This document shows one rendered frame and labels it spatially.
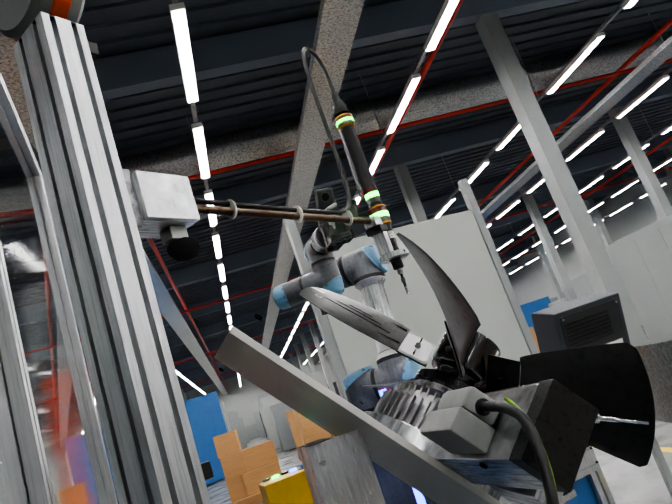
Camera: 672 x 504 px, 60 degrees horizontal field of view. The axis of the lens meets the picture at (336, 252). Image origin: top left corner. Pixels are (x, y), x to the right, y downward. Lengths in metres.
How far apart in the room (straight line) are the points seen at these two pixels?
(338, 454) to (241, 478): 9.51
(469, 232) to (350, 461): 2.73
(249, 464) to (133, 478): 9.75
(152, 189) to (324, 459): 0.51
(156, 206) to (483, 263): 2.93
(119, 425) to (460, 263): 2.95
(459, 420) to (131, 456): 0.42
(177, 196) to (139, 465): 0.36
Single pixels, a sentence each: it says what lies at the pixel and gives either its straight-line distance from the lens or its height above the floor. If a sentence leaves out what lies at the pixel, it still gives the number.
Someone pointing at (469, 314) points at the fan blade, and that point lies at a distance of 0.90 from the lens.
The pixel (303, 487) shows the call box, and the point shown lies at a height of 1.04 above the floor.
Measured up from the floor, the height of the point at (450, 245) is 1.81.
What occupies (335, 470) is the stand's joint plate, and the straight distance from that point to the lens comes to 1.02.
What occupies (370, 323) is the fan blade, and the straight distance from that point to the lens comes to 1.21.
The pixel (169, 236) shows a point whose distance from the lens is 0.86.
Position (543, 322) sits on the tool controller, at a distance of 1.90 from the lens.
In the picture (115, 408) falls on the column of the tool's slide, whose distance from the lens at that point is 0.74.
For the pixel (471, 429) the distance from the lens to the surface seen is 0.85.
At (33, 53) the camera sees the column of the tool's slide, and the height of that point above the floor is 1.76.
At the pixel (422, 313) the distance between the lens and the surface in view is 3.33.
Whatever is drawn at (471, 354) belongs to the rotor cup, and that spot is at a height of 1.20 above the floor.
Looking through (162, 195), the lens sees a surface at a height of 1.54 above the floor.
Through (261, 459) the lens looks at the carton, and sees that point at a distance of 10.48.
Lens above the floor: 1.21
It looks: 13 degrees up
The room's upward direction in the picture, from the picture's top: 19 degrees counter-clockwise
